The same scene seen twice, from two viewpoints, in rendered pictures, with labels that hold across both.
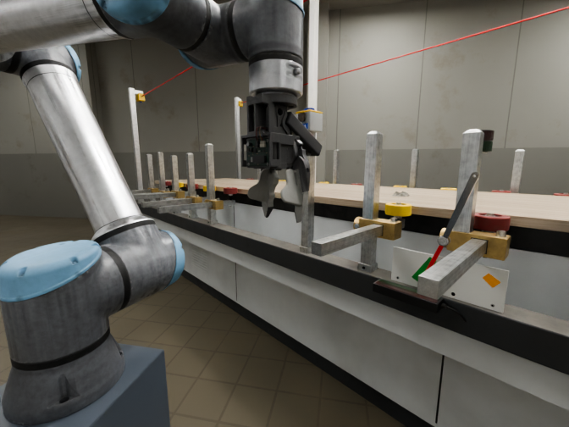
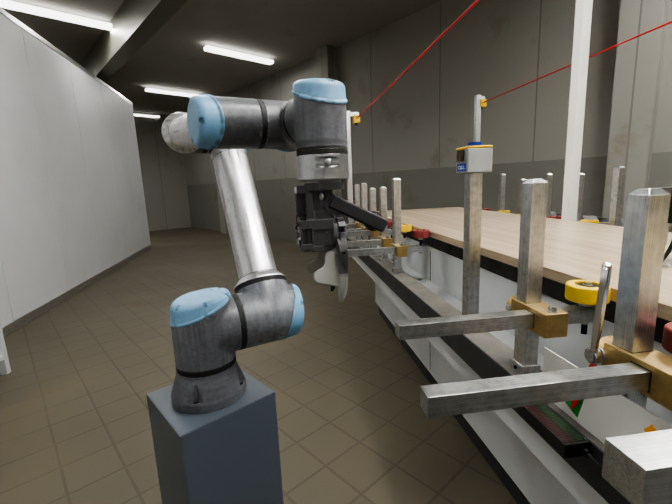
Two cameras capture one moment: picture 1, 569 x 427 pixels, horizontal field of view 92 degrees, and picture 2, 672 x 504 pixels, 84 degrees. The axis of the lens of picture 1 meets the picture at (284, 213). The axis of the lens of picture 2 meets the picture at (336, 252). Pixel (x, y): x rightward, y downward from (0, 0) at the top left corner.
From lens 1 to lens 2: 0.42 m
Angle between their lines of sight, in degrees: 36
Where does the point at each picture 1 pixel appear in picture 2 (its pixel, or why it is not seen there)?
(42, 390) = (185, 390)
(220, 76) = (473, 62)
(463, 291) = not seen: hidden behind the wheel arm
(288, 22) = (315, 120)
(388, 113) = not seen: outside the picture
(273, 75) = (305, 169)
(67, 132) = (228, 199)
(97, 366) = (218, 386)
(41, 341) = (185, 357)
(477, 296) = not seen: hidden behind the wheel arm
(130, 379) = (240, 406)
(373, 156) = (528, 214)
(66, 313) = (198, 341)
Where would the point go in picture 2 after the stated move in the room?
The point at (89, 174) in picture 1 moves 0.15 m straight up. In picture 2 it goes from (237, 233) to (233, 180)
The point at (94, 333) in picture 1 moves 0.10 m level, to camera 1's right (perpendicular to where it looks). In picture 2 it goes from (217, 361) to (244, 372)
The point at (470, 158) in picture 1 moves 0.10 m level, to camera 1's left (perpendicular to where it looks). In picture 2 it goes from (634, 234) to (555, 232)
